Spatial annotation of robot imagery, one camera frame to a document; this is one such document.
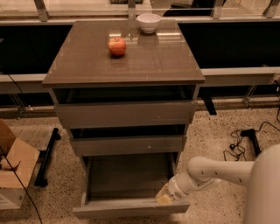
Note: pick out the grey bottom drawer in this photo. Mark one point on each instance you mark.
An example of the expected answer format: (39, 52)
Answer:
(127, 185)

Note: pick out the grey drawer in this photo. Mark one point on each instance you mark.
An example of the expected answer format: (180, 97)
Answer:
(78, 113)
(128, 140)
(127, 185)

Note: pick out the grey drawer cabinet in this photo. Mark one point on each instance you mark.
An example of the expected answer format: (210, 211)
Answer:
(155, 67)

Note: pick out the black right floor stand leg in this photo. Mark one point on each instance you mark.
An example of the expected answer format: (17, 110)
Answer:
(251, 134)

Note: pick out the grey top drawer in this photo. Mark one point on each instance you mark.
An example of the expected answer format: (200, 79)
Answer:
(78, 113)

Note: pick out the black centre table leg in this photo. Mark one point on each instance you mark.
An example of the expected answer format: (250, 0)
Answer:
(209, 105)

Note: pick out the cardboard box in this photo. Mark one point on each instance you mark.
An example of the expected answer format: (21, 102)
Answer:
(17, 163)

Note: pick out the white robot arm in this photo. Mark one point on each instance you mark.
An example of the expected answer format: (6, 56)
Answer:
(261, 178)

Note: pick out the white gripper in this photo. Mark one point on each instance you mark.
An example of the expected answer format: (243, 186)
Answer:
(174, 187)

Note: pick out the black floor stand leg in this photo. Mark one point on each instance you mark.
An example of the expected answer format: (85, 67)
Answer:
(251, 134)
(45, 156)

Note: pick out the black left floor stand leg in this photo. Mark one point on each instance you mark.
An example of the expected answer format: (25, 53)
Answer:
(45, 156)

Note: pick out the white bowl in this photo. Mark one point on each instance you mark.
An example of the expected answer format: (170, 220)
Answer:
(148, 22)

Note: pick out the grey middle drawer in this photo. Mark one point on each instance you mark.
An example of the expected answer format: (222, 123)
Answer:
(128, 140)

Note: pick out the red apple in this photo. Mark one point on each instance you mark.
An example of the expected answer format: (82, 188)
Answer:
(117, 46)

